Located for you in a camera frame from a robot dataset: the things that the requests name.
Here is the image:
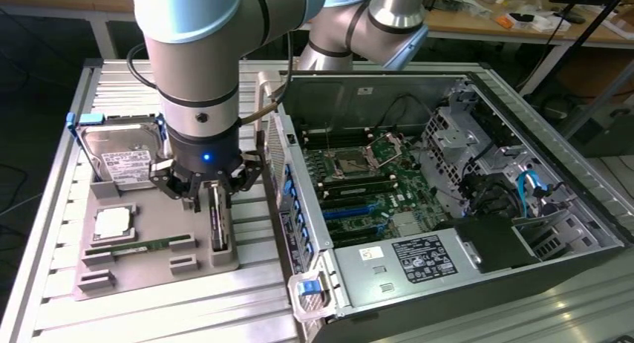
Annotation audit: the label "silver CPU chip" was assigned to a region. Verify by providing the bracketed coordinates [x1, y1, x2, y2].
[93, 208, 136, 239]

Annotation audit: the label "blue SATA wire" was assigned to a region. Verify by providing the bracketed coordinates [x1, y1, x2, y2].
[513, 169, 548, 220]

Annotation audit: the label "metal disk bay cage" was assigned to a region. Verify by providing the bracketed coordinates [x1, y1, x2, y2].
[420, 79, 527, 185]

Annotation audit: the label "hard disk drive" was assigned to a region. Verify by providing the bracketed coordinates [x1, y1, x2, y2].
[65, 111, 168, 183]

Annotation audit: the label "long black expansion slot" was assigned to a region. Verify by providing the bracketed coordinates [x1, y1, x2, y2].
[320, 197, 394, 209]

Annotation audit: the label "dark installed RAM stick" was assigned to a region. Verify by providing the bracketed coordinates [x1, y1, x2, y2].
[318, 180, 393, 200]

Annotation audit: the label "silver chipset heatsink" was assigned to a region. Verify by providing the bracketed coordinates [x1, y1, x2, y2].
[392, 212, 420, 235]

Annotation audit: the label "black plastic shroud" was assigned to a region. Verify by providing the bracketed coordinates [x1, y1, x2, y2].
[444, 215, 543, 275]

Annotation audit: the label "wooden desk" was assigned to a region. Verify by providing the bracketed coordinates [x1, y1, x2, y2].
[424, 0, 634, 50]
[0, 0, 138, 60]

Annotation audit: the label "blue card retention clips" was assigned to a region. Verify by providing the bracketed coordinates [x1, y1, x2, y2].
[280, 163, 316, 255]

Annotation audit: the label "green RAM stick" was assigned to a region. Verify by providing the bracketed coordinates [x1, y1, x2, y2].
[101, 236, 192, 253]

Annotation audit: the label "black RAM slot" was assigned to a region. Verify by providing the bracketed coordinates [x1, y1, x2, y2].
[301, 137, 380, 145]
[300, 128, 380, 135]
[301, 142, 380, 150]
[300, 133, 380, 140]

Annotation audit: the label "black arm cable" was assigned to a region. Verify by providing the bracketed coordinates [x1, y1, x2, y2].
[125, 27, 293, 127]

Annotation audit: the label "CPU socket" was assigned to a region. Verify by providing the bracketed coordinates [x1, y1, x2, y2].
[329, 148, 378, 177]

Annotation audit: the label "blue expansion slot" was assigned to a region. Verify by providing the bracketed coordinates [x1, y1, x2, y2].
[320, 205, 377, 221]

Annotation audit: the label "grey parts rack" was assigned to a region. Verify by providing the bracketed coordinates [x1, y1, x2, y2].
[71, 179, 241, 301]

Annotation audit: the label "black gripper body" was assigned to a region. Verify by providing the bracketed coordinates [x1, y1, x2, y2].
[165, 125, 244, 183]

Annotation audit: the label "grey power supply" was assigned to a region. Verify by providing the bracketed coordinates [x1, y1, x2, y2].
[329, 227, 484, 311]

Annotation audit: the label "green motherboard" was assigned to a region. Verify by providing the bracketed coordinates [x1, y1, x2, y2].
[298, 129, 457, 248]

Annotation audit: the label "open black PC case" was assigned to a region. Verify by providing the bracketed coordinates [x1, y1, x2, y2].
[254, 70, 634, 343]

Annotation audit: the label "metal socket cover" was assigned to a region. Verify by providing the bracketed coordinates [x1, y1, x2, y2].
[362, 132, 405, 169]

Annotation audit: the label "silver hard disk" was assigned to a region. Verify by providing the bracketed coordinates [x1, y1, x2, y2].
[79, 123, 164, 192]

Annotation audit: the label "Nvidia GPU card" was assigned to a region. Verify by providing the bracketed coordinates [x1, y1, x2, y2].
[205, 181, 233, 253]

